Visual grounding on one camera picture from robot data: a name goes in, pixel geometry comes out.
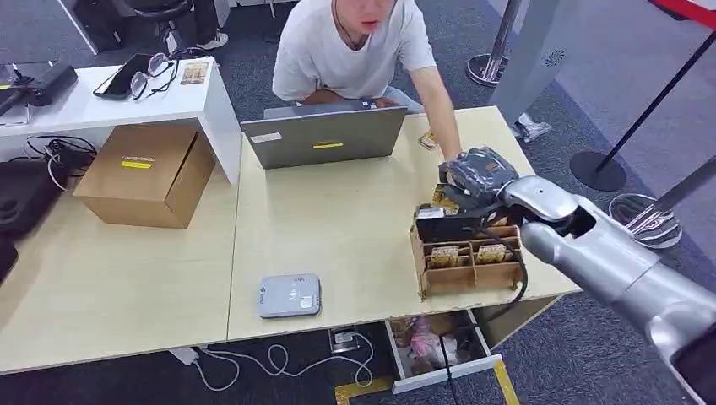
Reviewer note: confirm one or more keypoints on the black bag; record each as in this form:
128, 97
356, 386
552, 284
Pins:
25, 195

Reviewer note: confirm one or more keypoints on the black flat device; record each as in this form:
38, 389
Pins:
42, 83

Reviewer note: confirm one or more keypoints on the white sneaker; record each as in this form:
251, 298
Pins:
215, 40

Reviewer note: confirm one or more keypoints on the floor socket plate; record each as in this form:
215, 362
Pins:
343, 341

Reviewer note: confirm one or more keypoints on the crumpled clear plastic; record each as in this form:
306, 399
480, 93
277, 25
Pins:
528, 128

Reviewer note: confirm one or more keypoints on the wooden card box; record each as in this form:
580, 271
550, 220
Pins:
475, 277

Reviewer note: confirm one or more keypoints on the person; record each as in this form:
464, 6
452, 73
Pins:
352, 50

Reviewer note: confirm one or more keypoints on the yellow floor tape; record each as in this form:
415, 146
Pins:
506, 386

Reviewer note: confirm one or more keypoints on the brown cardboard box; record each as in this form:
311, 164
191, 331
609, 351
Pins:
142, 179

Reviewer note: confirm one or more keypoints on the black chair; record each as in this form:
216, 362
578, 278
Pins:
112, 17

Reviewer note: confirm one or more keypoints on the white power adapter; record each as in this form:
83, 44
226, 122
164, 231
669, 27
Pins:
184, 356

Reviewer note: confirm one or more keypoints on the white desk shelf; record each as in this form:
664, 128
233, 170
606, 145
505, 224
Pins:
73, 109

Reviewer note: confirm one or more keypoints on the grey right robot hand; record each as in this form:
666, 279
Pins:
478, 173

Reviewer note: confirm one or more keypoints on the red barrier belt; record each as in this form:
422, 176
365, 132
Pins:
685, 10

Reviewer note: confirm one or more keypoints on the grey card reader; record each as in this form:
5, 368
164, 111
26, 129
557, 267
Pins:
289, 296

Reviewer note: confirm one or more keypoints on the pink bag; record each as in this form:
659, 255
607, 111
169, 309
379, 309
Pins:
428, 344

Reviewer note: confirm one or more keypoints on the white open drawer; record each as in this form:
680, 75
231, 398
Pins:
444, 375

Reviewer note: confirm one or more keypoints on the black stanchion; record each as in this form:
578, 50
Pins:
598, 170

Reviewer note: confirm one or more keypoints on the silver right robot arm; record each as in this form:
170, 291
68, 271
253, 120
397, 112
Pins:
604, 257

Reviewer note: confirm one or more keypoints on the black smartphone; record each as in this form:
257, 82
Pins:
120, 77

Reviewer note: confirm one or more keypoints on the chrome stanchion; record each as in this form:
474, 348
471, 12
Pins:
651, 226
485, 67

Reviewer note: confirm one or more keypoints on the grey laptop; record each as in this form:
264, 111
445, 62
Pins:
324, 140

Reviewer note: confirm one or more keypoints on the black eyeglasses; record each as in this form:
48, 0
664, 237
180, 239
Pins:
158, 64

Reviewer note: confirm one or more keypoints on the grey standing panel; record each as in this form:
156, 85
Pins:
537, 56

